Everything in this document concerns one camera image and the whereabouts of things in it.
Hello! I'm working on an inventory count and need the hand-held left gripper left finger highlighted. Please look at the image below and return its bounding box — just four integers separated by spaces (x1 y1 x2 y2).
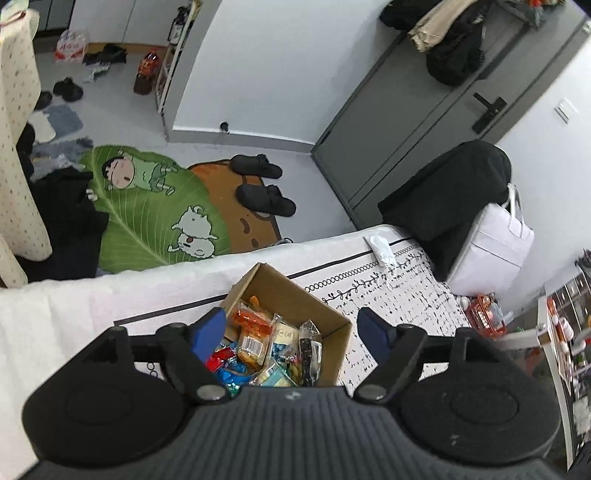
92 307 227 404

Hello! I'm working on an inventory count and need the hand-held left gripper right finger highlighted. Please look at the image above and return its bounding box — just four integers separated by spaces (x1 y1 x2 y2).
355 307 492 404

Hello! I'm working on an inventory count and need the red snack packet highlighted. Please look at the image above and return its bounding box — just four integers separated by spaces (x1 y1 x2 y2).
205 346 237 372

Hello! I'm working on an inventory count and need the orange bread packet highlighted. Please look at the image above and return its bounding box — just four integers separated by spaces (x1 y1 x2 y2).
231 298 275 370

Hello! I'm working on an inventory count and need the blue green snack packet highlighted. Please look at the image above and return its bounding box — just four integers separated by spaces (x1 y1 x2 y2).
217 367 250 398

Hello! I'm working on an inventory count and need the brown cardboard box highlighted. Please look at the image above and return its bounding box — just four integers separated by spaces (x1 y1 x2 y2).
217 262 354 388

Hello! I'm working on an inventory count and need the black white printed blanket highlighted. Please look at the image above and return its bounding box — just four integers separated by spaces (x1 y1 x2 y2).
113 226 476 393

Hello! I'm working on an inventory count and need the white face mask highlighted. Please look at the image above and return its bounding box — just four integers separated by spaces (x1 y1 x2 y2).
363 234 398 267

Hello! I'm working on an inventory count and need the red plastic basket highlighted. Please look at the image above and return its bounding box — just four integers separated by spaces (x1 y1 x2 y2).
465 295 506 340

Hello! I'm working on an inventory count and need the green cartoon rug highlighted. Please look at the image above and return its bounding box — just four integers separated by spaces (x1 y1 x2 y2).
78 145 282 273

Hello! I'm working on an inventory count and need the white bed sheet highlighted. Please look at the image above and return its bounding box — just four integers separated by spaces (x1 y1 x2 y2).
0 224 476 467

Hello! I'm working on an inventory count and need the black slipper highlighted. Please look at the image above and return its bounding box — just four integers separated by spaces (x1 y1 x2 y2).
235 184 297 217
229 154 283 180

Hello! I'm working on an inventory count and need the white tote bag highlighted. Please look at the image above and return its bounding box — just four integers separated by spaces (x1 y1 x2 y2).
445 184 535 298

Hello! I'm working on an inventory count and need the black jacket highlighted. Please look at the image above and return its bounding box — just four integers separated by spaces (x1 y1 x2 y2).
378 140 512 282

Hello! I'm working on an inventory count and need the white desk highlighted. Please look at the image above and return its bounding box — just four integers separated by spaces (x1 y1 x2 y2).
501 281 591 462

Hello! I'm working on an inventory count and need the pile of black clothes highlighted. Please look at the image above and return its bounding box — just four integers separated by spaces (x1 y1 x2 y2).
14 168 109 282

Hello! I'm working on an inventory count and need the dark drawer organiser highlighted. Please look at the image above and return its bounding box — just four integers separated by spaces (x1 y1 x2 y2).
551 272 591 324

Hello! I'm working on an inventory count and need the grey door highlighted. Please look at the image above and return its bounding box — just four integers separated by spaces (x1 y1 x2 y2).
311 0 587 232

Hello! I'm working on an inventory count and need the grey floor mat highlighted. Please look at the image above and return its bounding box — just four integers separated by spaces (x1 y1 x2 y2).
46 105 84 134

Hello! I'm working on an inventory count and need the brown drink bottle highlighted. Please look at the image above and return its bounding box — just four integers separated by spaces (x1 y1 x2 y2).
134 52 162 96

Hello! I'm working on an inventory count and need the white metal rack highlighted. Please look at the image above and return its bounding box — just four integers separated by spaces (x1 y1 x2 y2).
154 4 192 116

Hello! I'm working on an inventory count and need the dotted cream cloth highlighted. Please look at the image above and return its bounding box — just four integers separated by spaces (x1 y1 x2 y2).
0 9 52 287

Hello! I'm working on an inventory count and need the hanging black bag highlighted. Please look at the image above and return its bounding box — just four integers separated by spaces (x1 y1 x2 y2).
426 9 485 86

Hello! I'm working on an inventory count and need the pair of black boots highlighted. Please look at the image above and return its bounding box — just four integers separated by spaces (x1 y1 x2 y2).
82 44 127 65

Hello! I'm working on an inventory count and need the hanging beige garment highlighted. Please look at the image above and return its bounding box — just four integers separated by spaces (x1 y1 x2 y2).
407 0 481 51

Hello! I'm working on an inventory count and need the water bottle pack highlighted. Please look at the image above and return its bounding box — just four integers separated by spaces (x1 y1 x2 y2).
54 28 90 63

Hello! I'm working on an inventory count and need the hanging black coat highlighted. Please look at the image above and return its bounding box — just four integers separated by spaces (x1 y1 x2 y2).
379 0 444 31

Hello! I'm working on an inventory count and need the black door handle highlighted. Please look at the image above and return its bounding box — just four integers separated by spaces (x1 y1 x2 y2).
472 92 507 134

